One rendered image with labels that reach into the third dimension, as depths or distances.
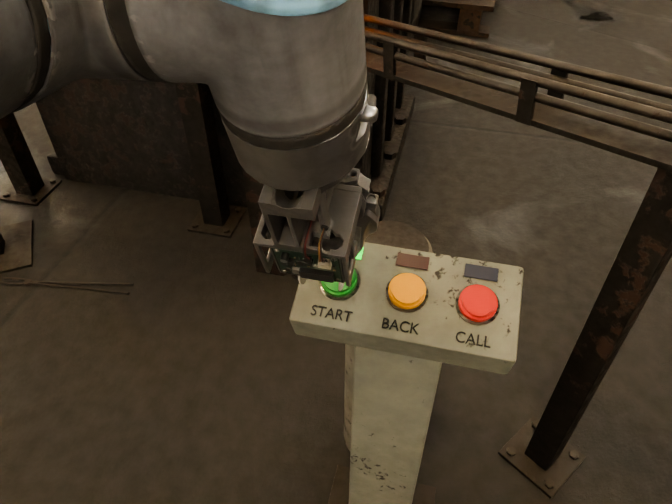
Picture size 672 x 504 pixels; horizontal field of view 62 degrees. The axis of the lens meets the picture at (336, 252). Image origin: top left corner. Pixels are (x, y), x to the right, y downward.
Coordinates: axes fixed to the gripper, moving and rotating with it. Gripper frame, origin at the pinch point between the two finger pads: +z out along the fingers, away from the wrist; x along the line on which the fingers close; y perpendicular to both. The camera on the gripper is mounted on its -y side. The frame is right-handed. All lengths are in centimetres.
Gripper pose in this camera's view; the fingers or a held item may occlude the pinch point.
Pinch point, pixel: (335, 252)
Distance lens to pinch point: 55.8
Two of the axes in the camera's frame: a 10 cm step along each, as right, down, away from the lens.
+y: -2.2, 8.7, -4.4
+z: 0.9, 4.6, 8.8
